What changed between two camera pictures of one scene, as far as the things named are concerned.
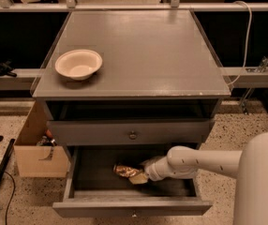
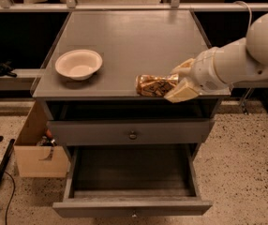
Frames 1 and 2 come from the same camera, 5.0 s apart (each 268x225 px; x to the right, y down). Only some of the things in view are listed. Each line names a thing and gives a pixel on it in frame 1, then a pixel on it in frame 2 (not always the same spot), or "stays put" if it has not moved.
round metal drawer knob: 132,136 stays put
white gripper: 156,171 → 205,69
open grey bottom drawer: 93,190 stays put
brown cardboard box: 35,160 stays put
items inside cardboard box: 47,140 stays put
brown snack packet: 126,172 → 155,85
